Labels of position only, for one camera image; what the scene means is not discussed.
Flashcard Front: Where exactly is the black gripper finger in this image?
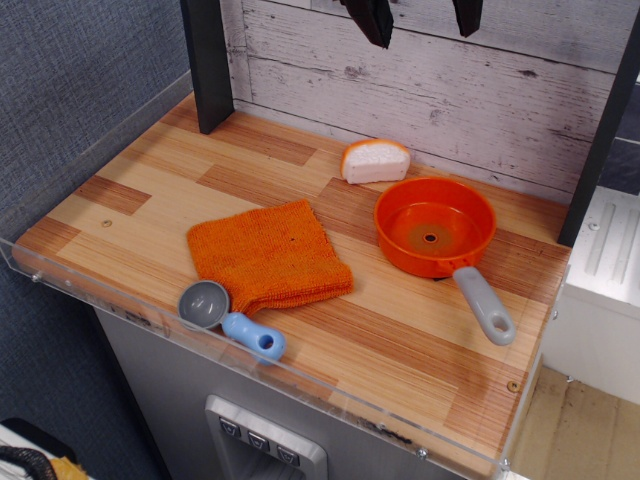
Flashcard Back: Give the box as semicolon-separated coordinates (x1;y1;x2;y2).
342;0;394;49
453;0;483;38

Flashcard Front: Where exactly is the toy bread slice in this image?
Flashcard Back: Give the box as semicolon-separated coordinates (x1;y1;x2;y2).
340;139;411;184

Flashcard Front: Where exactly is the orange knitted cloth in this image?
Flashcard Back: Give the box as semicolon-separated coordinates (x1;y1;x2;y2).
186;200;354;316

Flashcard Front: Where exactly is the white grooved board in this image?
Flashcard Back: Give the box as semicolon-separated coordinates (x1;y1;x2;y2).
565;187;640;307

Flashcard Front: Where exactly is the clear acrylic guard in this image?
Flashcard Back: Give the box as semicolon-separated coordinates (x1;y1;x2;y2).
9;95;569;479

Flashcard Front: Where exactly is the grey toy fridge cabinet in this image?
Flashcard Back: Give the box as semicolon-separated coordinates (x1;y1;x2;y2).
92;305;466;480

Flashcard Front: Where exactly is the silver dispenser panel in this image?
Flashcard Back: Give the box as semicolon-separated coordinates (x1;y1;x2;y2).
205;395;329;479

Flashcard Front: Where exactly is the yellow object at corner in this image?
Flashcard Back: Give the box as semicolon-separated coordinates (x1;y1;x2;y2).
50;457;92;480

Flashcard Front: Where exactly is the left dark grey post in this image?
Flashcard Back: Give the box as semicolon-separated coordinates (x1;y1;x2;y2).
180;0;234;134

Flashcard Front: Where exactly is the dark grey post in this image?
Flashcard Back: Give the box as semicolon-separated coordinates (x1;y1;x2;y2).
180;0;234;134
557;13;639;247

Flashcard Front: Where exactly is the right dark grey post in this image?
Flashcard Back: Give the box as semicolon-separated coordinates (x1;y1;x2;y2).
557;13;639;247

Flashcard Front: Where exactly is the orange toy pan grey handle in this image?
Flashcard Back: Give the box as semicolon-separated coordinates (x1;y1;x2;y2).
373;177;516;346

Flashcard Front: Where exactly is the grey scoop blue handle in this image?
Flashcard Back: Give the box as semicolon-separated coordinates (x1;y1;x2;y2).
177;280;287;364

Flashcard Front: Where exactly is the black braided cable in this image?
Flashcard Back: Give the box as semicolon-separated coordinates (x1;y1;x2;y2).
0;446;55;480

